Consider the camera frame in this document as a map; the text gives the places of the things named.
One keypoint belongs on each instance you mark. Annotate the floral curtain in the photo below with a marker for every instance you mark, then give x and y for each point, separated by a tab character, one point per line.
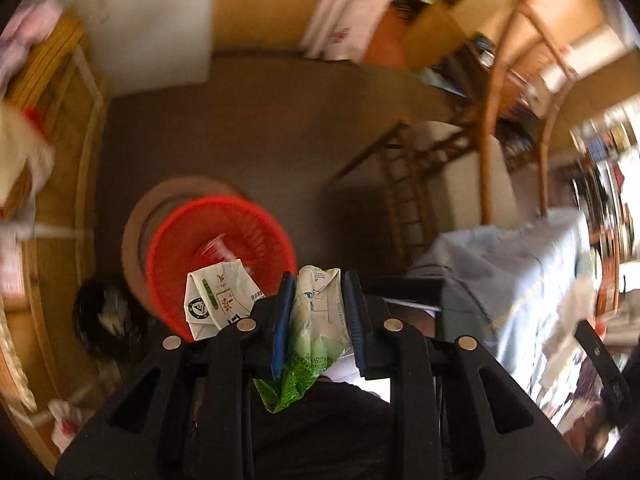
345	5

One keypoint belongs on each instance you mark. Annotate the black plastic bag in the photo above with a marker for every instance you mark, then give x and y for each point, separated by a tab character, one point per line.
95	330

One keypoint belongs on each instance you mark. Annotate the wooden-framed cardboard crate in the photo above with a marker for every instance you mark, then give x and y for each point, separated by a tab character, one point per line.
60	185

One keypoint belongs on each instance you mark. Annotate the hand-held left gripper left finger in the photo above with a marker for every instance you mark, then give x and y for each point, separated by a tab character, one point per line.
283	320

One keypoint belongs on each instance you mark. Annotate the cream red printed blanket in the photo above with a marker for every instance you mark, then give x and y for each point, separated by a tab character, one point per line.
20	160

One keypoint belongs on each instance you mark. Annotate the shelf of books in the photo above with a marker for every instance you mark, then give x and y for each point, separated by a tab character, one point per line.
605	145

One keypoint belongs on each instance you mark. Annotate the red plastic basket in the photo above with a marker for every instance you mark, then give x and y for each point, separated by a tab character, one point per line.
172	260

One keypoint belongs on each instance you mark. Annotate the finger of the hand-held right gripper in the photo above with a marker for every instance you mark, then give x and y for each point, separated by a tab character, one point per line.
597	355

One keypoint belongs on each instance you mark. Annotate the crumpled white carton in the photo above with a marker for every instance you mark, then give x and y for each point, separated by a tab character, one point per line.
210	300

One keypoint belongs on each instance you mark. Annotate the pale pink clothes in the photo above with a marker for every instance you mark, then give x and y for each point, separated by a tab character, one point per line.
27	35

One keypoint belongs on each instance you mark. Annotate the white red plastic bag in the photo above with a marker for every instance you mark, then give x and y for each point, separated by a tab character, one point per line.
67	420

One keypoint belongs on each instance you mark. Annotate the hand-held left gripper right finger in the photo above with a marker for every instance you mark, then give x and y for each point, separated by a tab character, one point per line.
358	325

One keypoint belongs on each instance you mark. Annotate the light blue cloth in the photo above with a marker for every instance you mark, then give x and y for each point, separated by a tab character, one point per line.
525	285

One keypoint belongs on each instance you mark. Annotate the wooden chair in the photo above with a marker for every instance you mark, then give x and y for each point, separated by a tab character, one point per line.
487	135

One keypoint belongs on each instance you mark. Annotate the white cabinet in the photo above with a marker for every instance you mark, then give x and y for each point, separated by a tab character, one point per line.
150	20

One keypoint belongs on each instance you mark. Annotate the round brown stool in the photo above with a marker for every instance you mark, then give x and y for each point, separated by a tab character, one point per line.
131	240

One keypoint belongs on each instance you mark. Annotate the wooden cabinet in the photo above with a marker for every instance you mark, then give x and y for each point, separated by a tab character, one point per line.
435	35

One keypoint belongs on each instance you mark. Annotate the green white packet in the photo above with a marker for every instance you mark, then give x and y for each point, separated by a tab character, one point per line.
310	340

